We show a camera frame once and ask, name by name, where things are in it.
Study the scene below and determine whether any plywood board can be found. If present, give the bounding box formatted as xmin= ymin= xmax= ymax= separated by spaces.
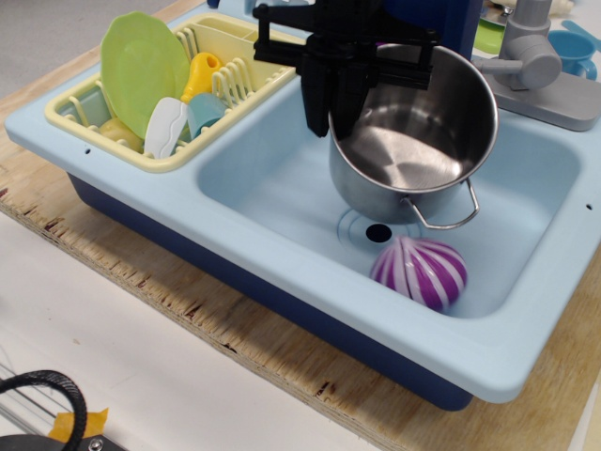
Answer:
xmin=0 ymin=0 xmax=601 ymax=451

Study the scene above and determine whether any purple white striped onion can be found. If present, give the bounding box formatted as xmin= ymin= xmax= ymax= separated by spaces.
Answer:
xmin=370 ymin=236 xmax=468 ymax=311

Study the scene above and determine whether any stainless steel pot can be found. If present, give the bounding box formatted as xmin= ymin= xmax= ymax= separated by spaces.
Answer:
xmin=330 ymin=46 xmax=499 ymax=230

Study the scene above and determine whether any grey toy faucet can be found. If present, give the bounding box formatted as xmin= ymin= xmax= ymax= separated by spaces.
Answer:
xmin=472 ymin=0 xmax=600 ymax=132

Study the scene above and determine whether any teal plastic cup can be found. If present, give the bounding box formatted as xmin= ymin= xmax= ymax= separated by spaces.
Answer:
xmin=188 ymin=93 xmax=227 ymax=139

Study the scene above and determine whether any black braided cable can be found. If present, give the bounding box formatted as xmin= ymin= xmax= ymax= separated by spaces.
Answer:
xmin=0 ymin=369 xmax=89 ymax=451

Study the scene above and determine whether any yellow potato toy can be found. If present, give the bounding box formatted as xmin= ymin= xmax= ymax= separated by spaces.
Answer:
xmin=99 ymin=117 xmax=143 ymax=153

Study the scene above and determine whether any light green plastic item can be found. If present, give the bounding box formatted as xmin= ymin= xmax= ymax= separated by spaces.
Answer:
xmin=474 ymin=7 xmax=511 ymax=54

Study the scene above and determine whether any light blue toy sink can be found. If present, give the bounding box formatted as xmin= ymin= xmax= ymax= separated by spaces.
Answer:
xmin=4 ymin=0 xmax=601 ymax=412

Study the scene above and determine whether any blue plastic cup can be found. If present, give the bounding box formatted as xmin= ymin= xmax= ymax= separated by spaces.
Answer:
xmin=547 ymin=20 xmax=600 ymax=81

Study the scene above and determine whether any yellow tape piece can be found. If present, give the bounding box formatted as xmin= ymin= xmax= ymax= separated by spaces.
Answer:
xmin=48 ymin=408 xmax=109 ymax=443

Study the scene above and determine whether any green plastic plate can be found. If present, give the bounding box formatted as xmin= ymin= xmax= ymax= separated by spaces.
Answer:
xmin=100 ymin=11 xmax=190 ymax=138

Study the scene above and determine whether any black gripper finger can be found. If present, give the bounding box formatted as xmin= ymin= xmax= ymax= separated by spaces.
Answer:
xmin=330 ymin=62 xmax=375 ymax=139
xmin=300 ymin=58 xmax=331 ymax=137

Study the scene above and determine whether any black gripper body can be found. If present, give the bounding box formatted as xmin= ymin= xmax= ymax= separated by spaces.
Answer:
xmin=252 ymin=1 xmax=438 ymax=89

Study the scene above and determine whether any yellow dish rack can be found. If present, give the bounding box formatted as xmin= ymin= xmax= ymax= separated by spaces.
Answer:
xmin=45 ymin=11 xmax=304 ymax=173

